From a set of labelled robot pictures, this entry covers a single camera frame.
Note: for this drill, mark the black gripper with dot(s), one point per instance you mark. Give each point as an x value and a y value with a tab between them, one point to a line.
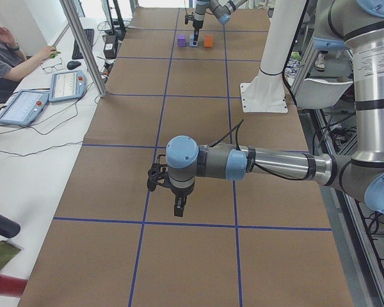
180	192
197	25

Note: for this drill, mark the light blue foam block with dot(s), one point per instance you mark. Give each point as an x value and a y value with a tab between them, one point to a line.
192	41

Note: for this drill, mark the orange foam block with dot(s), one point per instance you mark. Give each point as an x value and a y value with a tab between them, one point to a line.
208	41

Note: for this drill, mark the purple foam block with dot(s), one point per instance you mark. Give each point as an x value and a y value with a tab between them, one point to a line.
181	40

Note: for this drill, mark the black monitor stand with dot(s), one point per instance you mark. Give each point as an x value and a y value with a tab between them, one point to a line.
116	25

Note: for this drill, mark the black power adapter box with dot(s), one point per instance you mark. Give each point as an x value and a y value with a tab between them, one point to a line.
110	46

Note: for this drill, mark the black computer mouse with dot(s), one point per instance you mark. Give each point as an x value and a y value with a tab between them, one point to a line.
73	64

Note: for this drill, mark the white chair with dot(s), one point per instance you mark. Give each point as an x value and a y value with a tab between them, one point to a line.
320	94

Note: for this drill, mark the far teach pendant tablet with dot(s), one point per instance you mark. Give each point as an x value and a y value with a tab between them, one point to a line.
67	85

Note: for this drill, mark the teach pendant tablet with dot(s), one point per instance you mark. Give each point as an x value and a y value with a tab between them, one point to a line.
67	85
24	108

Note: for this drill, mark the eyeglasses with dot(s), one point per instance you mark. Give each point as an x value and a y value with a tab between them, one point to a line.
54	65

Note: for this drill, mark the near teach pendant tablet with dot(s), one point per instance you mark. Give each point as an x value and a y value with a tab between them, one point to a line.
24	108

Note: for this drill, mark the black water bottle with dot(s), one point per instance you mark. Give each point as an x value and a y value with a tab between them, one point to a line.
8	228

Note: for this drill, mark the green cloth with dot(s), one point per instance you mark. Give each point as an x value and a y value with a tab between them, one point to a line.
7	252

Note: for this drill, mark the seated person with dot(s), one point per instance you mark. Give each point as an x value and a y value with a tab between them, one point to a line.
14	65

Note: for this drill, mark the red bottle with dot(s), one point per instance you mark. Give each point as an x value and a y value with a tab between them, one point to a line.
11	286

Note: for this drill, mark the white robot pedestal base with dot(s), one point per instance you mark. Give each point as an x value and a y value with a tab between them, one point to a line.
266	93

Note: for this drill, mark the aluminium frame post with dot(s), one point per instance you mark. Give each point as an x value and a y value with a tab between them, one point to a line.
78	33

